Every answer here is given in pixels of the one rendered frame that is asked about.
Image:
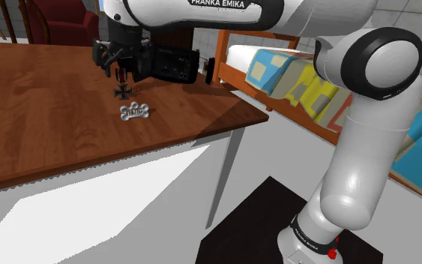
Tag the wooden bed with patterned quilt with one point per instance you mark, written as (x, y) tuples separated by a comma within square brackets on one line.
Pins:
[(298, 84)]

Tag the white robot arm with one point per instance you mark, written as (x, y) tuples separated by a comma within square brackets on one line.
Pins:
[(364, 146)]

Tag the red armchair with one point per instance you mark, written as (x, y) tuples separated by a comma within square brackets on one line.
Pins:
[(68, 23)]

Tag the brown wooden table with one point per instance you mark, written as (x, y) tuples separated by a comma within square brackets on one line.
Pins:
[(49, 120)]

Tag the iron cross medal with ribbon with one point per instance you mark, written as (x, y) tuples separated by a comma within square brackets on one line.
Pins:
[(123, 91)]

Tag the black robot stand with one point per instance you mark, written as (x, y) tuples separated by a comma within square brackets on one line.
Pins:
[(247, 226)]

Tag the black boxy device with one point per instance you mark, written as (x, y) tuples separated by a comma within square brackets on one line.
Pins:
[(174, 66)]

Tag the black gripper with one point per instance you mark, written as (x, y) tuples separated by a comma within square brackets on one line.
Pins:
[(115, 55)]

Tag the silver bone-shaped tag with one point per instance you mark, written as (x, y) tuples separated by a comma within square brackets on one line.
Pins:
[(134, 111)]

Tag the brown wooden chair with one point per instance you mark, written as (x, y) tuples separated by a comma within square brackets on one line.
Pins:
[(8, 20)]

